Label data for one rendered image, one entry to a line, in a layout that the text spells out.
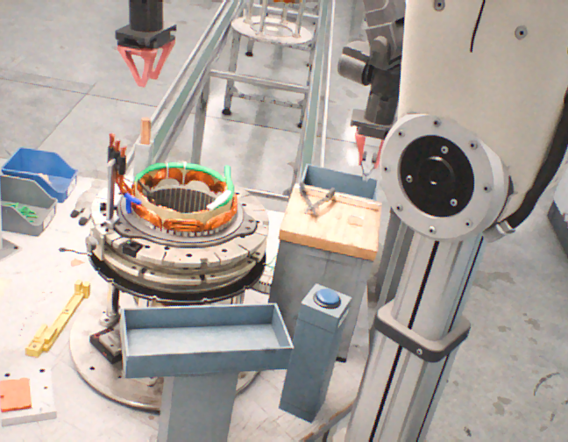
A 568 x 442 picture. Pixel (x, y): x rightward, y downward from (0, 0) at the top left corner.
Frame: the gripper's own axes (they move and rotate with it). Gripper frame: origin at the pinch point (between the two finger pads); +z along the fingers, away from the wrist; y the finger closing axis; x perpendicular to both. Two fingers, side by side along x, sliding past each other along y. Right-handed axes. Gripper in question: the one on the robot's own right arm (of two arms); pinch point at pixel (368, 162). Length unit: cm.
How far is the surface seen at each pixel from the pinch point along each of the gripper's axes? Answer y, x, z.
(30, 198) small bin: 79, -21, 37
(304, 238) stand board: 9.1, 11.7, 12.8
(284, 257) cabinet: 12.2, 11.2, 18.3
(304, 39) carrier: 32, -206, 35
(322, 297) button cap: 3.8, 27.5, 14.5
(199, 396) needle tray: 19, 48, 23
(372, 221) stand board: -3.6, 0.9, 12.0
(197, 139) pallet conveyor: 69, -170, 80
